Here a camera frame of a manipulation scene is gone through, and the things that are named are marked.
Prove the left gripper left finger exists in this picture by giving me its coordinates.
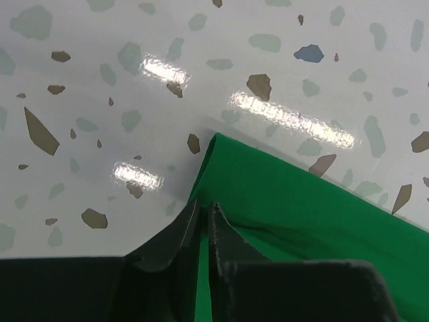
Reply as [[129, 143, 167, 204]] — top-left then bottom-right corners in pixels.
[[127, 200, 201, 321]]

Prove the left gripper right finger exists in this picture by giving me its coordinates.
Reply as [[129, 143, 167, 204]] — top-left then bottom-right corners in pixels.
[[207, 203, 270, 321]]

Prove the green t shirt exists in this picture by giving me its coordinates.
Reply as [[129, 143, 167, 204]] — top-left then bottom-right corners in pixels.
[[190, 133, 428, 321]]

